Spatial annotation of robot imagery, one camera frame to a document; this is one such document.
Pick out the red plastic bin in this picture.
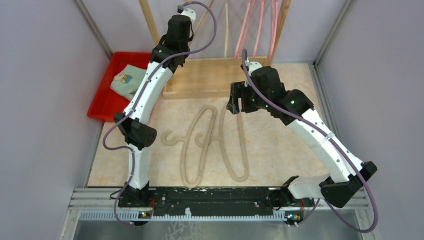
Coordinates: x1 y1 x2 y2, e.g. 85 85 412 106
87 52 151 123

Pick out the aluminium frame rail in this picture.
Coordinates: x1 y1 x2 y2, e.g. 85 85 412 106
69 187 369 223

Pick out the wooden hanger rack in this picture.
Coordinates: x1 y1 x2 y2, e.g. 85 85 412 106
138 0 292 101

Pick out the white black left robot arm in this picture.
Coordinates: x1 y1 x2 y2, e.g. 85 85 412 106
114 8 197 207

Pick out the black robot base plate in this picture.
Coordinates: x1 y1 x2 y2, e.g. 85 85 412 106
118 187 315 217

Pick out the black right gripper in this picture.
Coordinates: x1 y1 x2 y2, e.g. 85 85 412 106
227 80 271 115

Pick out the green folded cloth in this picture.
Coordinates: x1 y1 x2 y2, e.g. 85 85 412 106
110 64 147 101

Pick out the pink plastic hanger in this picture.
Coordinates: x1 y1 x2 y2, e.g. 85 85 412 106
253 0 266 58
234 0 256 60
267 0 279 61

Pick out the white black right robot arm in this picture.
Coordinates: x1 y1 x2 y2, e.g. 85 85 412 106
226 61 378 209

